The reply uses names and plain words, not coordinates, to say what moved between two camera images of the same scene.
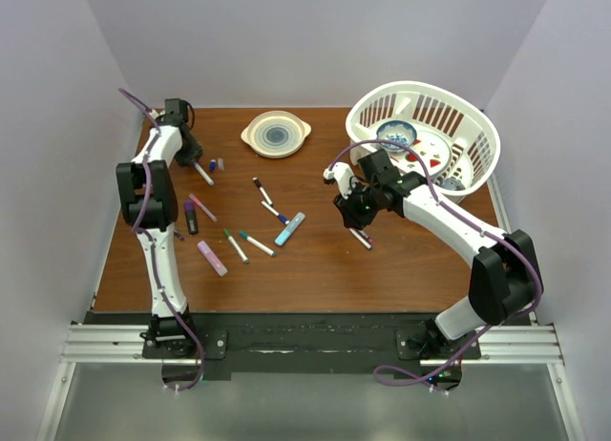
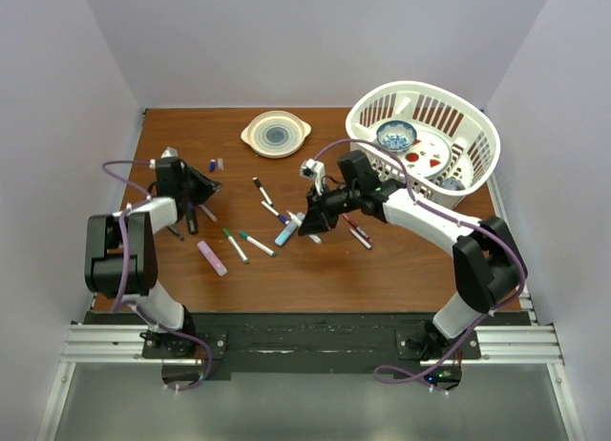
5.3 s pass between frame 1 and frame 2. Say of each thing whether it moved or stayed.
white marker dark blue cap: stayed
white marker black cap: stayed
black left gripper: moved
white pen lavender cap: moved
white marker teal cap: stayed
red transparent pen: stayed
